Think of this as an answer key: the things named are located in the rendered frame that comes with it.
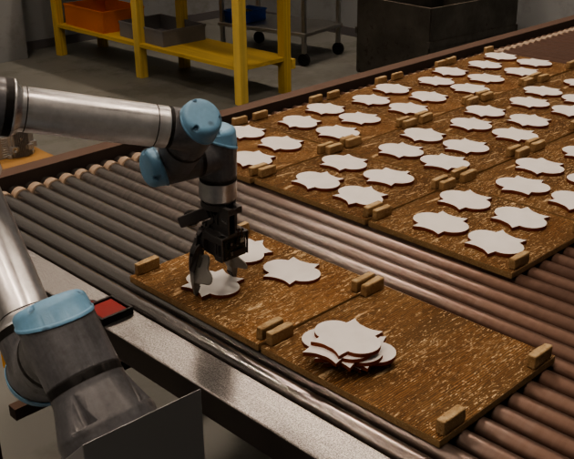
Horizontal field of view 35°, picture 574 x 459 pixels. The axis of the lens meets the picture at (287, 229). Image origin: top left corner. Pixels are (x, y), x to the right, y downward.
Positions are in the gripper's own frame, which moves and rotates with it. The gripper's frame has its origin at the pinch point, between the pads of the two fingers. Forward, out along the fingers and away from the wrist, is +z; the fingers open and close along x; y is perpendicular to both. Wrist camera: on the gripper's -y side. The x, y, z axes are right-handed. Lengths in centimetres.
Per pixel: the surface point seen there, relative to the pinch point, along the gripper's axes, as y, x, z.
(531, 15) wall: -248, 537, 65
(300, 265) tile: 7.4, 18.5, -0.3
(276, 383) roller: 34.1, -14.1, 1.1
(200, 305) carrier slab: 4.9, -7.3, 0.5
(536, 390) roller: 68, 16, -1
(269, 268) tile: 3.6, 12.9, -0.2
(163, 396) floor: -85, 47, 99
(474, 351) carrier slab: 54, 17, -2
